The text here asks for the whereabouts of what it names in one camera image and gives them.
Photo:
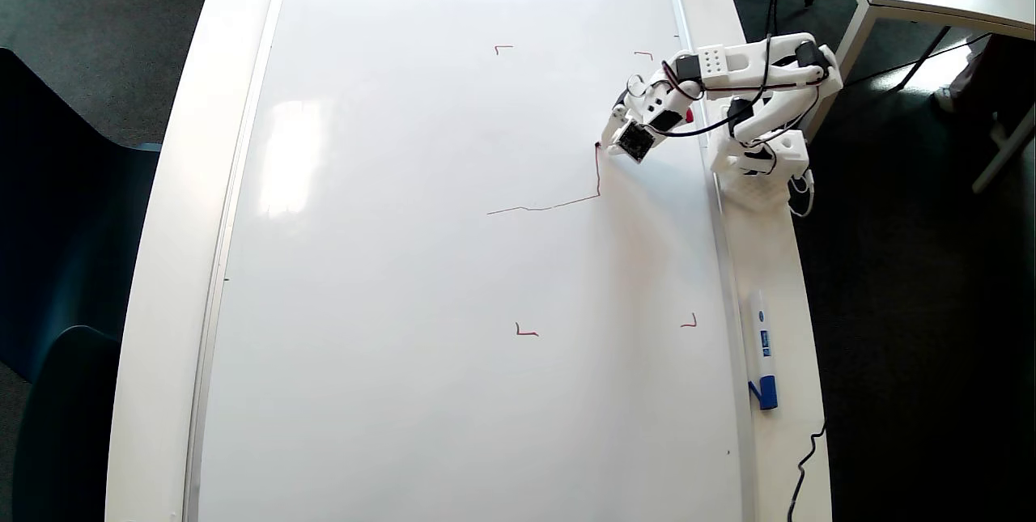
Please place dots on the white whiteboard with aluminium frame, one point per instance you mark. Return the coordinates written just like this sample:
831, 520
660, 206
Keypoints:
405, 263

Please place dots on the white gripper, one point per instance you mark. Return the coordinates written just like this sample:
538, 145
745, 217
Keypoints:
618, 113

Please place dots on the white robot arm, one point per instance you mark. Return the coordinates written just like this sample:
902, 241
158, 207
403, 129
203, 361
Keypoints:
736, 61

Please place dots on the small square wrist camera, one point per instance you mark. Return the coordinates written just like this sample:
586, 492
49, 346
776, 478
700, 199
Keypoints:
637, 142

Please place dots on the person leg dark trousers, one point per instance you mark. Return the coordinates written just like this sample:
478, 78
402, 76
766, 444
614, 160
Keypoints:
1004, 77

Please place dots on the dark teal chair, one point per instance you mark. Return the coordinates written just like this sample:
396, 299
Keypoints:
57, 222

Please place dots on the blue white marker pen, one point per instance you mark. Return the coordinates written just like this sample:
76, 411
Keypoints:
762, 344

